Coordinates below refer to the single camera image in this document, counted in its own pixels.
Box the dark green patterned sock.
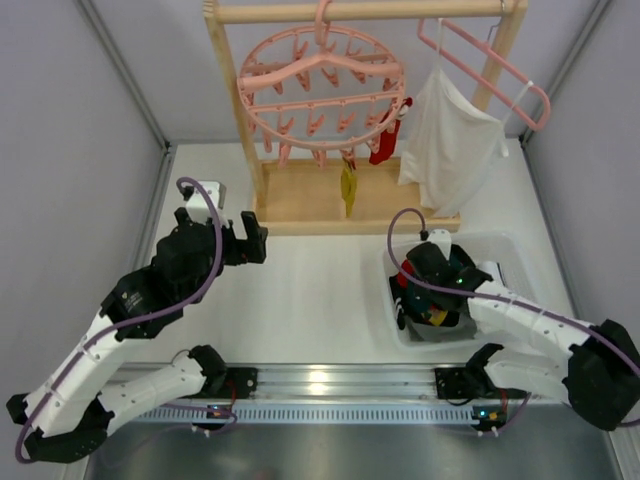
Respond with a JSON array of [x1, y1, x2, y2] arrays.
[[399, 252, 476, 314]]

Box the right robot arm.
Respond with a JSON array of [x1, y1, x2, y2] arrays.
[[406, 242, 639, 431]]

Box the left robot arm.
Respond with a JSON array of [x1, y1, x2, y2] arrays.
[[6, 208, 268, 464]]

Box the yellow sock on hanger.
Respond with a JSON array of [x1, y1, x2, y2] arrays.
[[340, 161, 358, 218]]

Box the red sock on hanger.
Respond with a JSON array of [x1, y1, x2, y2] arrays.
[[369, 97, 413, 165]]

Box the pink round clip hanger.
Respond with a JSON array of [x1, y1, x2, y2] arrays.
[[237, 1, 411, 168]]

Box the pink clothes hanger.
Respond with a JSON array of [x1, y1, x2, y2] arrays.
[[416, 15, 551, 132]]

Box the red santa sock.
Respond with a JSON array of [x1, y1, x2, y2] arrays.
[[397, 260, 414, 283]]

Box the yellow sock in basket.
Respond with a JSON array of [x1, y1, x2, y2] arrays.
[[422, 308, 448, 326]]

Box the wooden clothes rack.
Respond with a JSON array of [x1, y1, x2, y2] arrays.
[[203, 1, 528, 236]]

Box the black sock in basket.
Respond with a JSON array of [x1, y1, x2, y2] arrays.
[[389, 274, 460, 329]]

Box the white plastic basket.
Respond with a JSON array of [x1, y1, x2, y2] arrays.
[[378, 232, 538, 352]]

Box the white hanging garment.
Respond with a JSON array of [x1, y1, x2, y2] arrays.
[[398, 67, 509, 217]]

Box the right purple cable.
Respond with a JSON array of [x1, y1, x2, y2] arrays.
[[387, 208, 640, 436]]

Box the purple cable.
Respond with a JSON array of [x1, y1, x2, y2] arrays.
[[13, 177, 239, 464], [387, 208, 640, 436]]

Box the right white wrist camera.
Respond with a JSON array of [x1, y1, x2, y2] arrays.
[[426, 229, 452, 261]]

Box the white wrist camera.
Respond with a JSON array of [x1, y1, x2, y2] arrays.
[[426, 229, 452, 261], [183, 181, 228, 227]]

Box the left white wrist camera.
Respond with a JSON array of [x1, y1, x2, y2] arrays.
[[183, 181, 228, 227]]

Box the aluminium mounting rail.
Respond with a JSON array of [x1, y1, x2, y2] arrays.
[[99, 362, 566, 426]]

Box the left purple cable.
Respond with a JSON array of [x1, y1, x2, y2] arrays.
[[13, 177, 239, 464]]

